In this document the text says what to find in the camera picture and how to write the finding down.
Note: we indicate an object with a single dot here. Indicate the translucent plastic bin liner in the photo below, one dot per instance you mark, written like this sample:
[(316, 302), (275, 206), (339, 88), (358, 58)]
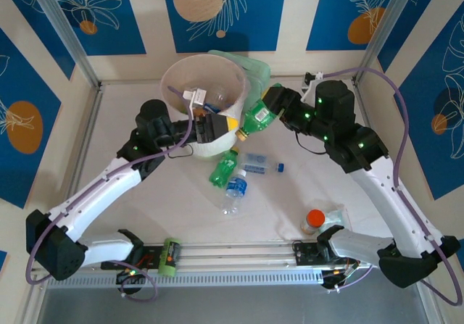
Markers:
[(203, 74)]

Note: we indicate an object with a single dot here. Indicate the green cylinder can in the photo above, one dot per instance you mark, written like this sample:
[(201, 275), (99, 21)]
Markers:
[(169, 257)]

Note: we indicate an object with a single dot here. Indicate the clear bottle pale blue label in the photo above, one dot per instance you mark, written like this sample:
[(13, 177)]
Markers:
[(257, 161)]

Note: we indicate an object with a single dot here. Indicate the bottle with orange lid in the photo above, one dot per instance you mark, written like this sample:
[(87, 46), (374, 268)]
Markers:
[(315, 218)]

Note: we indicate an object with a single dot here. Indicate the green soda bottle yellow cap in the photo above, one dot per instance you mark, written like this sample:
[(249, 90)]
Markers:
[(259, 115), (224, 166)]

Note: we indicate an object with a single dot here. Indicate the small black controller board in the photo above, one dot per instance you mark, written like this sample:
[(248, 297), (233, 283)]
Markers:
[(130, 275), (340, 273)]

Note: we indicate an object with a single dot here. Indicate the white plastic waste bin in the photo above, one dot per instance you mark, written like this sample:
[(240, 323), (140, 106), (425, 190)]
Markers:
[(214, 151)]

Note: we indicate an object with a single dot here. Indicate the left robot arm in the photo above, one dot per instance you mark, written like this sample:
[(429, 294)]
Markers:
[(98, 193)]

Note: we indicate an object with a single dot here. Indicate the Pocari Sweat bottle white cap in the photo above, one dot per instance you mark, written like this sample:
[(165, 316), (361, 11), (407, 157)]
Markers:
[(237, 188)]

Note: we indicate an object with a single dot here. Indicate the aluminium frame post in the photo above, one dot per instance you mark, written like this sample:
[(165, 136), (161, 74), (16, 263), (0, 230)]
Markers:
[(384, 23), (61, 23)]

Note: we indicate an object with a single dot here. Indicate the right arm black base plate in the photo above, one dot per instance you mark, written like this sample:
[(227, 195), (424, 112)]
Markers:
[(304, 253)]

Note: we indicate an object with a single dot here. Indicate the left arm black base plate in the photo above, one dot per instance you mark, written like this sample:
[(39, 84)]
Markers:
[(152, 251)]

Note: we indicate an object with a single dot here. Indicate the aluminium mounting rail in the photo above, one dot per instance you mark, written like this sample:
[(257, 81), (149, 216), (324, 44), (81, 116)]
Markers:
[(235, 253)]

